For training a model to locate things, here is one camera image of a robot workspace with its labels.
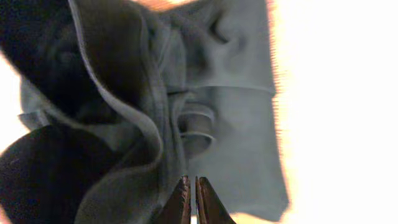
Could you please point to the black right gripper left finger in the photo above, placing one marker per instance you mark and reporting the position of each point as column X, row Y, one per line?
column 177, row 209

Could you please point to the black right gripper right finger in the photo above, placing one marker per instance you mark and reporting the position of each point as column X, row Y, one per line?
column 210, row 209

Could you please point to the black t-shirt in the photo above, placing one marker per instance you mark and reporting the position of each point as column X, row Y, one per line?
column 122, row 102

